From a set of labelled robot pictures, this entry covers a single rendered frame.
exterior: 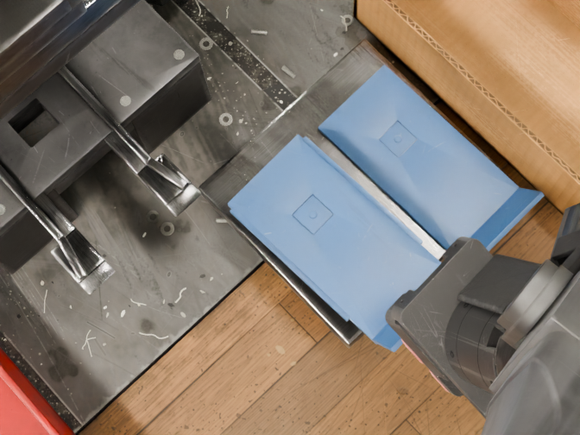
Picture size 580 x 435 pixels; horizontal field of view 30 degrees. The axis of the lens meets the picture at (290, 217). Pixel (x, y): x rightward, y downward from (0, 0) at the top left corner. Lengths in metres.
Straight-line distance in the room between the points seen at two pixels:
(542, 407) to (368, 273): 0.33
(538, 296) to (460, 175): 0.33
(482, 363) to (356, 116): 0.28
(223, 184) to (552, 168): 0.23
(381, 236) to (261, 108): 0.16
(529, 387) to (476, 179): 0.38
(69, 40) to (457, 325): 0.27
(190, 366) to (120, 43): 0.23
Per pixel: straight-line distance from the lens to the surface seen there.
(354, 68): 0.82
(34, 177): 0.75
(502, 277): 0.60
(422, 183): 0.79
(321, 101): 0.81
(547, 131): 0.83
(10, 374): 0.76
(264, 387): 0.78
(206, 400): 0.78
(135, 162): 0.74
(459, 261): 0.62
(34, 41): 0.58
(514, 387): 0.44
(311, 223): 0.74
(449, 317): 0.62
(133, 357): 0.80
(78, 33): 0.62
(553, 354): 0.44
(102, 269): 0.72
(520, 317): 0.48
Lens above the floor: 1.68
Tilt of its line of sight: 75 degrees down
